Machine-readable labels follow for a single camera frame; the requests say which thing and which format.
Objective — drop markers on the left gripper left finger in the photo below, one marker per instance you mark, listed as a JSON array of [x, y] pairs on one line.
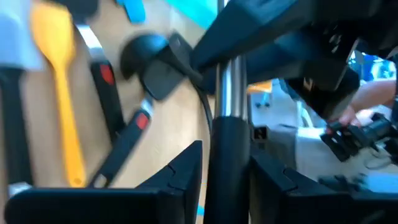
[[174, 193]]

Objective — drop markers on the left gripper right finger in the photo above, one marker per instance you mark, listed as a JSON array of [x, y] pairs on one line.
[[280, 202]]

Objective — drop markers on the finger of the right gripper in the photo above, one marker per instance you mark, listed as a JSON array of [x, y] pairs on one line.
[[280, 62], [248, 28]]

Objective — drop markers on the black spoon white label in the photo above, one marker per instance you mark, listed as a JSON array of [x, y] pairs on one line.
[[140, 51]]

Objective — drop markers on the person's forearm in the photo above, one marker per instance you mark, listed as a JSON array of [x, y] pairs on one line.
[[376, 93]]

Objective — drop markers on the person's hand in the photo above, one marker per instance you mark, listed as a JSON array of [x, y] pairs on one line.
[[348, 117]]

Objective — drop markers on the small black red-dot spatula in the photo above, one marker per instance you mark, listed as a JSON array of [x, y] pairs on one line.
[[124, 146]]

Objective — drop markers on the blue silicone spatula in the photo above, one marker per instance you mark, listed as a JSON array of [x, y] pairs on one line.
[[133, 11]]

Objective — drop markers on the wide black red-dot turner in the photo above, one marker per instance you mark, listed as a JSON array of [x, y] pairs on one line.
[[107, 93]]

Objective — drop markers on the yellow silicone spatula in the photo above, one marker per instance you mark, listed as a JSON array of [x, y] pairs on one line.
[[66, 109]]

